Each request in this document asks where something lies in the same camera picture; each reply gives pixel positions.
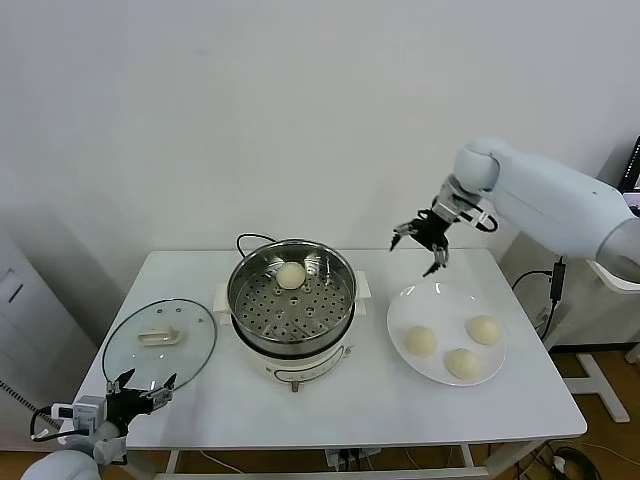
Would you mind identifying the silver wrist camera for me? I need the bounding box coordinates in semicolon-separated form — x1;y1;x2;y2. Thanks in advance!
52;395;109;434
432;189;500;234

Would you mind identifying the white side desk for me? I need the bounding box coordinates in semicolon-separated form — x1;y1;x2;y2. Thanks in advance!
499;219;640;425

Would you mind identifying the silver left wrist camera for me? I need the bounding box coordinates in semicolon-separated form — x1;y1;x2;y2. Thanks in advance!
52;395;109;434

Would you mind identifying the cream electric cooker base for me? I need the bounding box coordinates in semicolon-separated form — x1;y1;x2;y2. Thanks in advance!
214;294;371;394

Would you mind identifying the round white plate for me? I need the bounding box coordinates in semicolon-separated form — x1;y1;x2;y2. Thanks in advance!
385;282;508;387

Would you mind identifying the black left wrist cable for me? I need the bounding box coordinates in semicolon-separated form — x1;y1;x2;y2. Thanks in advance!
29;407;76;444

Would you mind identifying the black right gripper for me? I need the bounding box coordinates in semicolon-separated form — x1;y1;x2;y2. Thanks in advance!
389;207;454;278

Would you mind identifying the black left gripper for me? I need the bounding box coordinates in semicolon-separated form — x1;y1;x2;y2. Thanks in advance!
103;368;178;432

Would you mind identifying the black laptop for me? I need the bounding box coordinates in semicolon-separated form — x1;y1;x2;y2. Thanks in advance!
619;134;640;194

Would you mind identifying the perforated steel steamer basket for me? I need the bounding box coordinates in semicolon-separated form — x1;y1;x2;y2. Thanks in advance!
213;239;374;351

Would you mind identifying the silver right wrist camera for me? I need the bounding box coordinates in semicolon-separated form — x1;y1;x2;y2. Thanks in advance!
432;189;500;234

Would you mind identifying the white power strip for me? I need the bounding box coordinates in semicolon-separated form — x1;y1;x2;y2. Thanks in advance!
324;448;381;471

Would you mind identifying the round glass pot lid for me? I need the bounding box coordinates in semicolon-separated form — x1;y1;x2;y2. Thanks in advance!
102;298;220;396

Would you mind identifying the white table frame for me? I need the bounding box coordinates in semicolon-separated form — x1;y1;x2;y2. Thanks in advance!
122;442;531;480

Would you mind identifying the black cooker power cord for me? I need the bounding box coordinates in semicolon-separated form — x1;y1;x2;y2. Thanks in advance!
235;232;281;261

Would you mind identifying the thin white floor cable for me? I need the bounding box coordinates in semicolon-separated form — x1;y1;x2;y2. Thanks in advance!
199;449;239;474

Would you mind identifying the white steamed baozi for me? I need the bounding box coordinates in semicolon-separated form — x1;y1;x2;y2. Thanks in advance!
443;347;482;381
403;325;439;358
466;314;502;346
276;262;306;290

